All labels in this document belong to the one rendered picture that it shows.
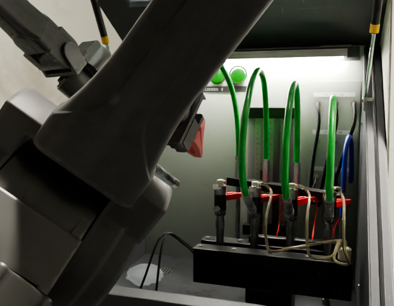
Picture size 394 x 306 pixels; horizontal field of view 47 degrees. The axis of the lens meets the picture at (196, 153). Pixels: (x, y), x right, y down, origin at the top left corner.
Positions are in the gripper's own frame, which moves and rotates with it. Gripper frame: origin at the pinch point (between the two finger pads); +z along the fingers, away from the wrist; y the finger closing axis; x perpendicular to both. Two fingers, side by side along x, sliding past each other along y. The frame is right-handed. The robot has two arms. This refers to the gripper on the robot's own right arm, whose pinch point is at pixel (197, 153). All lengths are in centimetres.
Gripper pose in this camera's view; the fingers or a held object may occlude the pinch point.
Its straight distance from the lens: 74.1
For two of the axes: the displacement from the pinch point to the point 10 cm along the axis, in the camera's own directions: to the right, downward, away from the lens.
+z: 3.8, 6.1, 7.0
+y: 3.6, -7.9, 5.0
